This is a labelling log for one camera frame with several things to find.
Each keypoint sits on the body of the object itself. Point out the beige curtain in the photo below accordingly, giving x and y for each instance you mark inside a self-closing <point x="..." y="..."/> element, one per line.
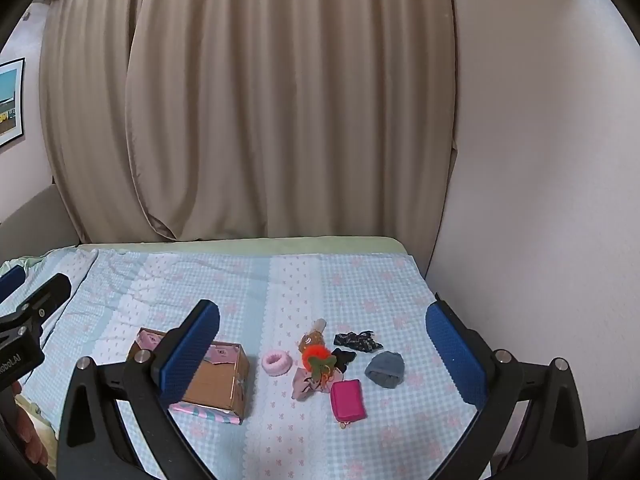
<point x="250" y="100"/>

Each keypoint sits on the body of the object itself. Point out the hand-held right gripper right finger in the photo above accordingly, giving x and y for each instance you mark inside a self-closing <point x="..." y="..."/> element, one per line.
<point x="455" y="355"/>

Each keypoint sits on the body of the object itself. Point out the blue checked blanket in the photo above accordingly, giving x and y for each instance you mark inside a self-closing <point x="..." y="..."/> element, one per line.
<point x="280" y="300"/>

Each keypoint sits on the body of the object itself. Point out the person's left hand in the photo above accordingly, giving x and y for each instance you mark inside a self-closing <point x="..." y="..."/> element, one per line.
<point x="32" y="430"/>

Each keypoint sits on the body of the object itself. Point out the beige headboard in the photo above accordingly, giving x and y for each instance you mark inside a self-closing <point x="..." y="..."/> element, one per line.
<point x="35" y="225"/>

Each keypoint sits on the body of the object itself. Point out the cardboard box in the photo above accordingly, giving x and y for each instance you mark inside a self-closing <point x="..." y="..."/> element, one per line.
<point x="215" y="385"/>

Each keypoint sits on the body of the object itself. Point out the orange carrot plush toy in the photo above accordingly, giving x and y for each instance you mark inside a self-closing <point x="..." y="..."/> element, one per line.
<point x="317" y="358"/>

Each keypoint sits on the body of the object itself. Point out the magenta zip pouch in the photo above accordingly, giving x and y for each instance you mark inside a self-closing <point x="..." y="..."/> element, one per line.
<point x="347" y="400"/>

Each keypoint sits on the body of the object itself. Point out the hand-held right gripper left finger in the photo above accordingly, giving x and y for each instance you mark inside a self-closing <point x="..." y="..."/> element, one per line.
<point x="190" y="355"/>

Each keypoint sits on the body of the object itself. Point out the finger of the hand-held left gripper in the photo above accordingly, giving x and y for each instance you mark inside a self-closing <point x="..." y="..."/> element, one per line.
<point x="47" y="295"/>
<point x="11" y="282"/>

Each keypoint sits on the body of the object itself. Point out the dusty pink cloth bow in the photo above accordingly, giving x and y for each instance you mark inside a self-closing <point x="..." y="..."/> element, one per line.
<point x="307" y="385"/>

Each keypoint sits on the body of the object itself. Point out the pink fuzzy scrunchie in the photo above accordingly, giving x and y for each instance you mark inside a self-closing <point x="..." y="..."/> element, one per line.
<point x="276" y="363"/>

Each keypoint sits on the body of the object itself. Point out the black patterned cloth bow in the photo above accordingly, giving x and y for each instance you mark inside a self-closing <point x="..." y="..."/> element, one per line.
<point x="359" y="341"/>

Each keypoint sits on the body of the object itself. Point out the grey knit beanie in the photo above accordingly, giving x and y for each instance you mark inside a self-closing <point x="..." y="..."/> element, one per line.
<point x="385" y="370"/>

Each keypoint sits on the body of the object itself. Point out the pale green bed sheet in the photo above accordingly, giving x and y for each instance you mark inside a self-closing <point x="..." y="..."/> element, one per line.
<point x="250" y="246"/>

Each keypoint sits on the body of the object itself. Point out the framed wall picture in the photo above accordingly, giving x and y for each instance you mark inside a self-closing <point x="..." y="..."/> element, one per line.
<point x="10" y="105"/>

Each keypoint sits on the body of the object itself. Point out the brown plush toy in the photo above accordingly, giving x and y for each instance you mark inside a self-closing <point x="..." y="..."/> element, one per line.
<point x="311" y="337"/>

